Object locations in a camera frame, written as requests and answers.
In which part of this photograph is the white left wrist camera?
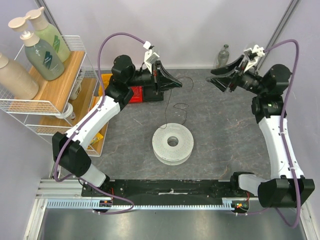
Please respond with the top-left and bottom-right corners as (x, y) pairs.
(143, 41), (160, 74)

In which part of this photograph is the yellow parts bin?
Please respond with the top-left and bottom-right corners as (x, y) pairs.
(98, 73), (112, 97)

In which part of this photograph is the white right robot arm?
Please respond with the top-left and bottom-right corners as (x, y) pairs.
(206, 55), (315, 208)

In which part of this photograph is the white perforated cable spool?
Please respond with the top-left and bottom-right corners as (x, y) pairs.
(152, 123), (194, 166)

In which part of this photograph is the white wire wooden shelf rack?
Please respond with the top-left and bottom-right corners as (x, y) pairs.
(0, 35), (99, 144)

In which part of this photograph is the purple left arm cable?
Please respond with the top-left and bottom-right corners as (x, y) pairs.
(52, 32), (147, 216)

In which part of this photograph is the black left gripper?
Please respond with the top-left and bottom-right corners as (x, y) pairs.
(126, 60), (182, 95)

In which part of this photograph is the red parts bin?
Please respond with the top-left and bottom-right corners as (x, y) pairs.
(129, 86), (143, 104)

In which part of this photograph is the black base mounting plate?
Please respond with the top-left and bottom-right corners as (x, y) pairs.
(81, 179), (254, 199)

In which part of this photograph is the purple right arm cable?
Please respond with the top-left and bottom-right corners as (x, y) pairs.
(234, 39), (301, 229)

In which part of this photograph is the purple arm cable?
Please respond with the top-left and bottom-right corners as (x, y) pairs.
(52, 32), (147, 216)
(234, 39), (301, 229)

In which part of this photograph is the beige pump bottle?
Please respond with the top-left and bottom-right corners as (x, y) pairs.
(0, 53), (39, 100)

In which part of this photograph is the thin brown wire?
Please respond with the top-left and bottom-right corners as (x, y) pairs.
(156, 76), (195, 131)

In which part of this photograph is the grey slotted cable duct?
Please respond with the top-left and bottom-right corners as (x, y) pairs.
(46, 198), (237, 210)

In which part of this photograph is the clear glass bottle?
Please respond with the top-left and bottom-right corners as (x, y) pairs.
(216, 44), (230, 68)

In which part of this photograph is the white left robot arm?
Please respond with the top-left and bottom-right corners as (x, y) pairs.
(52, 55), (182, 197)

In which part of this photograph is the white paper cup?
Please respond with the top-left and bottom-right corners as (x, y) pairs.
(55, 102), (76, 121)

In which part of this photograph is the black parts bin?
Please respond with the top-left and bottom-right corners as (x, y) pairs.
(142, 83), (164, 102)

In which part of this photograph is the yellow snack packet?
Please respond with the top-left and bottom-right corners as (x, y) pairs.
(87, 132), (104, 150)

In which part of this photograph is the white yogurt cup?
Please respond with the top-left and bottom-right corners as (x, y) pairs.
(69, 76), (84, 100)

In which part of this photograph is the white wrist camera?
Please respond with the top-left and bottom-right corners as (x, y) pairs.
(143, 41), (160, 74)
(243, 44), (265, 73)

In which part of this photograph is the light green pump bottle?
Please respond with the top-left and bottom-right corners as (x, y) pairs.
(25, 6), (71, 63)

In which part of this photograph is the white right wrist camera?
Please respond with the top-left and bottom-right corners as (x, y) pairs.
(243, 44), (265, 73)

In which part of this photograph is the grey-green pump bottle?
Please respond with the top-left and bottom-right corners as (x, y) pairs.
(8, 16), (65, 81)

